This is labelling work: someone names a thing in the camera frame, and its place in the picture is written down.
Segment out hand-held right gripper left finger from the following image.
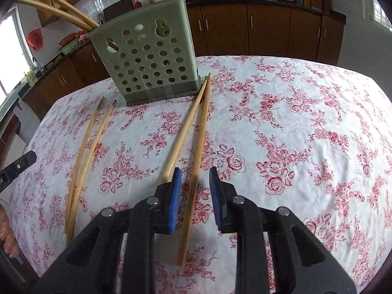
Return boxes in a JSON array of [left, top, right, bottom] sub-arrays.
[[37, 167, 183, 294]]

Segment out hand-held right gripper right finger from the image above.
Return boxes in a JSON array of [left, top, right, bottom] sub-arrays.
[[209, 167, 357, 294]]

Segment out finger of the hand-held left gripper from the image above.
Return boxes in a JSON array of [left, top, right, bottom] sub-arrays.
[[6, 151, 37, 187]]

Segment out green perforated chopstick holder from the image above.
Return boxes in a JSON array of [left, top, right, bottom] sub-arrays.
[[86, 0, 201, 107]]

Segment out person's left hand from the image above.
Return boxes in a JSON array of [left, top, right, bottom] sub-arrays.
[[0, 205, 19, 258]]

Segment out red floral tablecloth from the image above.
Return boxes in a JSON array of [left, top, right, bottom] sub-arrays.
[[9, 56, 392, 294]]

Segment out large sliding window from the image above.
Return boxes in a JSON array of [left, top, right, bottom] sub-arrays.
[[0, 6, 34, 98]]

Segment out green basin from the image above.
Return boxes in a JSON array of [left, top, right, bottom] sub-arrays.
[[60, 41, 83, 52]]

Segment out red basin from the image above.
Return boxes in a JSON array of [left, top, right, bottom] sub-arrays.
[[61, 33, 81, 45]]

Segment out wooden lower kitchen cabinets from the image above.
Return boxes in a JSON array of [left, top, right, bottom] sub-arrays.
[[23, 0, 346, 120]]

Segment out dark cutting board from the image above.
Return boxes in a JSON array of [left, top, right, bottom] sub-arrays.
[[102, 0, 134, 22]]

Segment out black kitchen countertop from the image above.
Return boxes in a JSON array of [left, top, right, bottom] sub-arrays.
[[0, 0, 346, 111]]

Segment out barred window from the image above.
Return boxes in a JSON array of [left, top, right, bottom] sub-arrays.
[[369, 0, 392, 31]]

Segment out red plastic bag on wall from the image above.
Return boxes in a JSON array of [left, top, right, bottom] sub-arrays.
[[26, 28, 43, 51]]

